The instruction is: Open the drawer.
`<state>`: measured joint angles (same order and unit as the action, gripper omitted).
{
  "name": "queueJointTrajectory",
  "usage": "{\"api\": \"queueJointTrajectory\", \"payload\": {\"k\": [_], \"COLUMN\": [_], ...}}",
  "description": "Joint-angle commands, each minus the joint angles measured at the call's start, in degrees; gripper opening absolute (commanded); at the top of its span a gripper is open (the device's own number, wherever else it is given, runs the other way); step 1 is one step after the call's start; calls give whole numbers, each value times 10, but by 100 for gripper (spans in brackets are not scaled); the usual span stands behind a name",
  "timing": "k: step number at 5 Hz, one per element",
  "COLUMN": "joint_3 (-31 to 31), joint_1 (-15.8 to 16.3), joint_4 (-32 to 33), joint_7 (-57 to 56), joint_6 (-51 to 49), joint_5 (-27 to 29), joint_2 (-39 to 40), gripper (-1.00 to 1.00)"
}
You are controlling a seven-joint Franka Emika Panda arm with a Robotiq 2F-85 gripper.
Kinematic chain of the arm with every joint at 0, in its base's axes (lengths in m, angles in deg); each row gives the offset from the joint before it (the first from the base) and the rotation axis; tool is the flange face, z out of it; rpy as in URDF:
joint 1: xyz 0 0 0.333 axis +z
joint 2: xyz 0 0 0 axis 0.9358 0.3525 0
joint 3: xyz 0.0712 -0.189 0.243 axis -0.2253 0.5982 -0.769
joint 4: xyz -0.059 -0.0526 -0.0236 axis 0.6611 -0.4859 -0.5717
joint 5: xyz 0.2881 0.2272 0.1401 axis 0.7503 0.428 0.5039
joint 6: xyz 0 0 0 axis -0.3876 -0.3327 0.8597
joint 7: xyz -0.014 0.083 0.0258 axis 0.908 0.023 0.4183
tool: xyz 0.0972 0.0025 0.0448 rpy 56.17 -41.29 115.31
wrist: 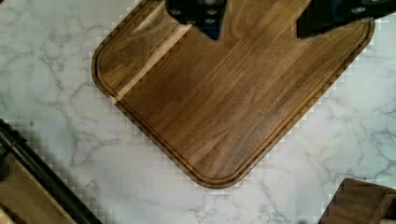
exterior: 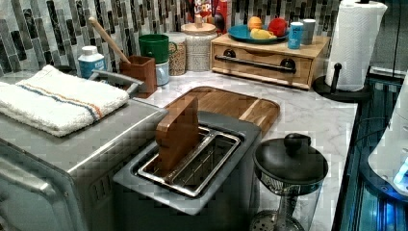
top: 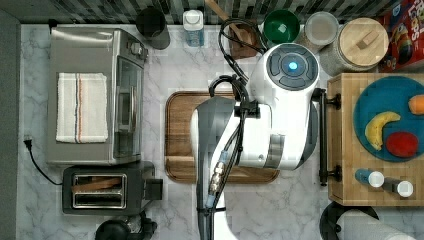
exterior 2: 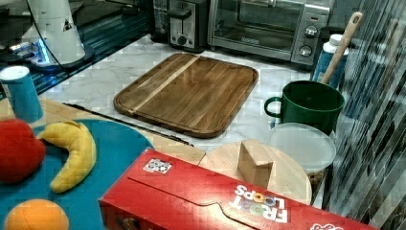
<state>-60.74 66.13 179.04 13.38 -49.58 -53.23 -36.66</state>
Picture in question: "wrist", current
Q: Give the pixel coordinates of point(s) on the wooden cutting board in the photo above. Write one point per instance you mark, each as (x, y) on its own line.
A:
(217, 107)

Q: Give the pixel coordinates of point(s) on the black toaster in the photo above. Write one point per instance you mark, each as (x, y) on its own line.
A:
(31, 193)

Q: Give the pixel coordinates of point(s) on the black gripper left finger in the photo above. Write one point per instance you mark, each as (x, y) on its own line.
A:
(205, 15)

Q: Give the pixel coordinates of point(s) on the dark wooden utensil box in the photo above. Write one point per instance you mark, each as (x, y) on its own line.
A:
(358, 202)

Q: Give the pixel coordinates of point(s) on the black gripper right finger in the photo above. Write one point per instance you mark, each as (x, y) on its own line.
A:
(322, 16)

